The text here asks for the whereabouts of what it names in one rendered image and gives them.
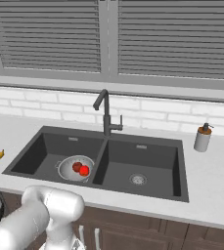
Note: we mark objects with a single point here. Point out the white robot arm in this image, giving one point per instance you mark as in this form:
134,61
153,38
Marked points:
35,221

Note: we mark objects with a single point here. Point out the dark grey sink faucet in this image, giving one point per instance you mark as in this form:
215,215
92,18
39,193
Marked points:
106,114

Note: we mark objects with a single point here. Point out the dark grey double sink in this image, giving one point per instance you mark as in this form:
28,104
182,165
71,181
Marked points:
139,162

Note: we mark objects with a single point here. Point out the bright red apple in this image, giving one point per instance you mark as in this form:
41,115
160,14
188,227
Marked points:
84,170

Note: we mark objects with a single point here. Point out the dark red apple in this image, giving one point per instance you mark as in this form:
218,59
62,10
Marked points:
76,166

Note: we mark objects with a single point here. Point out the silver metal colander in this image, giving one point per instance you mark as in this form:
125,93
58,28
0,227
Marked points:
67,169

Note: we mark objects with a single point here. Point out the grey window with blinds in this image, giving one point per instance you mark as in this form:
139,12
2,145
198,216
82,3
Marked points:
116,39

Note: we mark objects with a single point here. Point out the grey soap dispenser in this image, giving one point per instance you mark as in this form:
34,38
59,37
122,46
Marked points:
202,139

